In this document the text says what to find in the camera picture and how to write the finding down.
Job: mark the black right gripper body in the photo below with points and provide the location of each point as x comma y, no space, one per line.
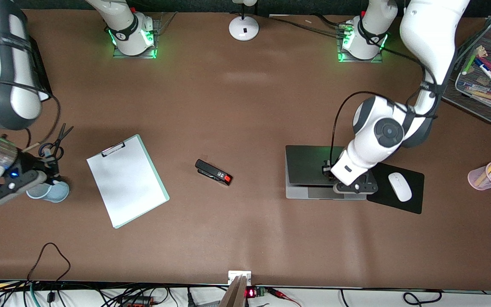
29,163

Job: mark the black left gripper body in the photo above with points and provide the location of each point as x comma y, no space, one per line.
327,168

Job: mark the silver laptop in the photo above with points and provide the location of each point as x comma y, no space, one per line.
307,170

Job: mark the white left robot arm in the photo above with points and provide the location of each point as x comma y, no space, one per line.
377,132

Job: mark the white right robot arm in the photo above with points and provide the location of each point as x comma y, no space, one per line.
11,102

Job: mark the yellow marker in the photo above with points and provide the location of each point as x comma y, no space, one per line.
484,175

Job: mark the green marker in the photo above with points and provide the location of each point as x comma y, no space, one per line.
470,63

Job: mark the blue-capped white marker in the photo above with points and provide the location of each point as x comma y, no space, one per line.
488,73

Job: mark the light blue mesh cup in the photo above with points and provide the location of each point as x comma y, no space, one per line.
56,192

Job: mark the black scissors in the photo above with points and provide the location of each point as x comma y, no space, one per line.
63,134

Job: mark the black mouse pad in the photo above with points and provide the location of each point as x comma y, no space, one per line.
384,200

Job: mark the white computer mouse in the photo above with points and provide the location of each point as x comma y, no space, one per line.
400,186

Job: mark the white paper sheet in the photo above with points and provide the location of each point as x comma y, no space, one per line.
126,183

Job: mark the black stacked paper tray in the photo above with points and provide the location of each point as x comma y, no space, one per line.
41,68

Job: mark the light green clipboard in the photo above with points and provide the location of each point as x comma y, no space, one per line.
160,187

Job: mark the black stapler red tip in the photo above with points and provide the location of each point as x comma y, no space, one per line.
211,171

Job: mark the red display circuit board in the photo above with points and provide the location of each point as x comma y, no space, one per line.
255,292

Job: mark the pink mesh pen cup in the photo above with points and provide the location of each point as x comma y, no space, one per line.
475,180

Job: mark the white round lamp base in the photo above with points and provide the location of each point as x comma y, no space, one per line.
244,29

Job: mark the clear left arm base plate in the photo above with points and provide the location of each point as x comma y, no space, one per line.
358,60

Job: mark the clear right arm base plate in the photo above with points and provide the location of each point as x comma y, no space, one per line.
157,32

